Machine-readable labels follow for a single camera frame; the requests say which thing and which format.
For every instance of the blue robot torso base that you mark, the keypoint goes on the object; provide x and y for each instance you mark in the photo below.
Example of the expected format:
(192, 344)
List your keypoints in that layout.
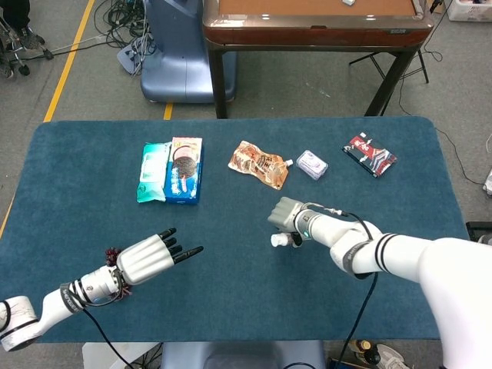
(242, 355)

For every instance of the white toothpaste tube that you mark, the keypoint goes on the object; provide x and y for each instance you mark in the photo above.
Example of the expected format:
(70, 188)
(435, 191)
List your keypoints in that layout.
(277, 240)

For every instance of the white sneaker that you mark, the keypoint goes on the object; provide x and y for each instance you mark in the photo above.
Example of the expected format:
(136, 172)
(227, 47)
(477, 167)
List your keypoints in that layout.
(390, 355)

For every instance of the black box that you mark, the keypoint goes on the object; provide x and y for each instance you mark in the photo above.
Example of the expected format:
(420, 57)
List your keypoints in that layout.
(478, 227)

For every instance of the red black snack packet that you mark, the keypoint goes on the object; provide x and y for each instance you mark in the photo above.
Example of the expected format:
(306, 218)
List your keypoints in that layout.
(369, 153)

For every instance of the blue felt table mat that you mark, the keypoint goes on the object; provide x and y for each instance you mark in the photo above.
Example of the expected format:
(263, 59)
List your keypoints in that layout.
(230, 303)

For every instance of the dark red grape bunch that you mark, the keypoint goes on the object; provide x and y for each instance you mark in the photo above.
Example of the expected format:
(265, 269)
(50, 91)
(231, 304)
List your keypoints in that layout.
(111, 256)

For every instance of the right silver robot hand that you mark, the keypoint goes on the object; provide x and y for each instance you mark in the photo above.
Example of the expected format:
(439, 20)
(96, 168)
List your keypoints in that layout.
(282, 215)

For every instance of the black tripod stand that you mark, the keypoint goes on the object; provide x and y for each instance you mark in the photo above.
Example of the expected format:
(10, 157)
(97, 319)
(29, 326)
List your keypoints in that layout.
(423, 65)

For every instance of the green wet wipes pack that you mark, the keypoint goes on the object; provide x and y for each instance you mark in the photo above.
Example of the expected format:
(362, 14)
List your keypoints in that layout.
(151, 175)

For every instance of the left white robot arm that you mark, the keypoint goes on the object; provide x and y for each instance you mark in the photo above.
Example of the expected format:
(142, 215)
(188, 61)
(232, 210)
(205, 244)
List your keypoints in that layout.
(50, 307)

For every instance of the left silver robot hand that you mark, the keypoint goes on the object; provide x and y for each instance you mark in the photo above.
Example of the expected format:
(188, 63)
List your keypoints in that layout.
(144, 259)

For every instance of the grey sneaker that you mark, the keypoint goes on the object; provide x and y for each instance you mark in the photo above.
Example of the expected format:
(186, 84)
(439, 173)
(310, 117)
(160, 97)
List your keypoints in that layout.
(486, 240)

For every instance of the white power adapter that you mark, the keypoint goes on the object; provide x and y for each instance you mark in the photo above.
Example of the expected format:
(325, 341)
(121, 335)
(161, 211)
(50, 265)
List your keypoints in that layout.
(488, 188)

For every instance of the blue cookie box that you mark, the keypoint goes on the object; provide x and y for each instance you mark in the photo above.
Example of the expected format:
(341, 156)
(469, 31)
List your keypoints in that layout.
(184, 171)

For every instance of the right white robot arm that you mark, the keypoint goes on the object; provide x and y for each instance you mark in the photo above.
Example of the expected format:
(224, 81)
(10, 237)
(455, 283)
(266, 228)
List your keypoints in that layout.
(423, 257)

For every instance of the blue power strip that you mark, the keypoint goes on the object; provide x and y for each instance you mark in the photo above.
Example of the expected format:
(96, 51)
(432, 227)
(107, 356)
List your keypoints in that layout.
(127, 57)

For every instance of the brown wooden table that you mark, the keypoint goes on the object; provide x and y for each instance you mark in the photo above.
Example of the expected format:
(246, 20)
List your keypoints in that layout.
(315, 34)

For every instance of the blue machine base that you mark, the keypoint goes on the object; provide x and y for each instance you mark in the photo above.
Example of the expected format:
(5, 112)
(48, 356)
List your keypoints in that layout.
(177, 73)

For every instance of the small clear plastic box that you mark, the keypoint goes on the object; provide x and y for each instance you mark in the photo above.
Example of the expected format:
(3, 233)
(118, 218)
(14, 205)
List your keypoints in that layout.
(312, 164)

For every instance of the white storage box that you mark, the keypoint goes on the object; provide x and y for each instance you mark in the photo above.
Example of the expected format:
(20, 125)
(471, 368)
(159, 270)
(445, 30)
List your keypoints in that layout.
(469, 9)

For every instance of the small white object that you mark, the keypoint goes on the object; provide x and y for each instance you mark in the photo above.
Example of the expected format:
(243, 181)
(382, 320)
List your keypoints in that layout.
(348, 2)

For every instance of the dark glass bottle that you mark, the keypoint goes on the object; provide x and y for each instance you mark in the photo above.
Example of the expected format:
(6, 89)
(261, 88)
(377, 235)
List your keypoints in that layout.
(365, 348)

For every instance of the orange spout pouch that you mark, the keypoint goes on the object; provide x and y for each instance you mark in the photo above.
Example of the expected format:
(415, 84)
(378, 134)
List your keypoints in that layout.
(257, 163)

